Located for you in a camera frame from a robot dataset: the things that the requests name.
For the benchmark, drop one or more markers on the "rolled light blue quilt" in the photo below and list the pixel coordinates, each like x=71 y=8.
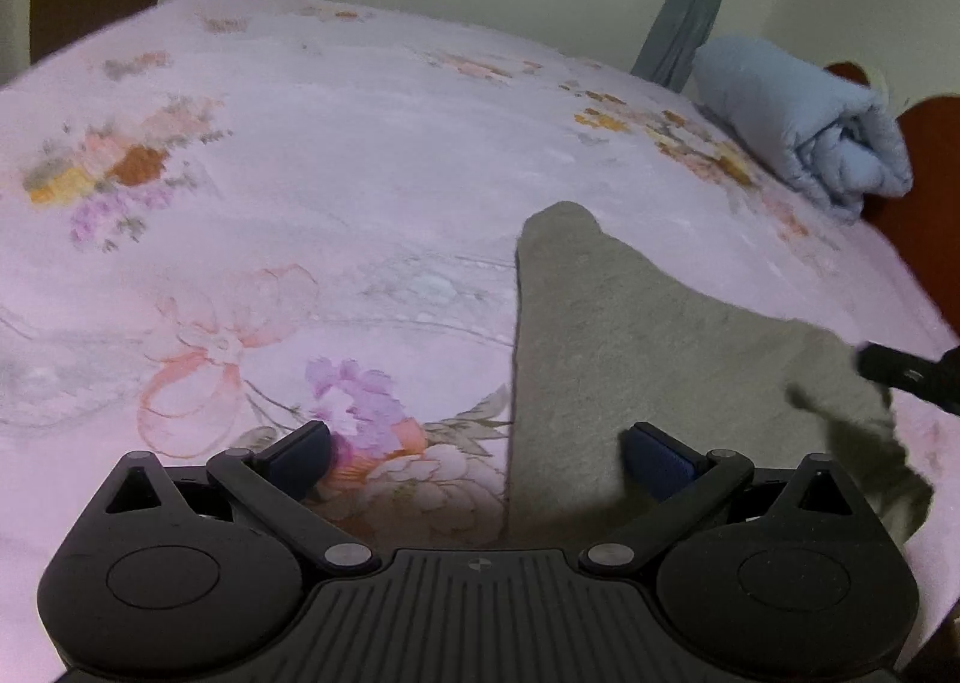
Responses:
x=795 y=120

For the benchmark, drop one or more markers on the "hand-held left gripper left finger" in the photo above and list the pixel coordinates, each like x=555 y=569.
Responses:
x=300 y=462

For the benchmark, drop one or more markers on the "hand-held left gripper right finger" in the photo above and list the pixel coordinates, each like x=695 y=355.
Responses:
x=660 y=462

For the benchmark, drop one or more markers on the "red-brown wooden headboard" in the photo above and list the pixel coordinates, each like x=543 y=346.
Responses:
x=926 y=188

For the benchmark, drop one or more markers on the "grey pants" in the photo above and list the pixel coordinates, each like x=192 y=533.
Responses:
x=622 y=353

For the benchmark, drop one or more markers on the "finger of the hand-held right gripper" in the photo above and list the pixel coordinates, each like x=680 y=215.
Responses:
x=911 y=375

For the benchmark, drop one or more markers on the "bed with pink floral sheet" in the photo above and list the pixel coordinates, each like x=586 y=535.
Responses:
x=300 y=203

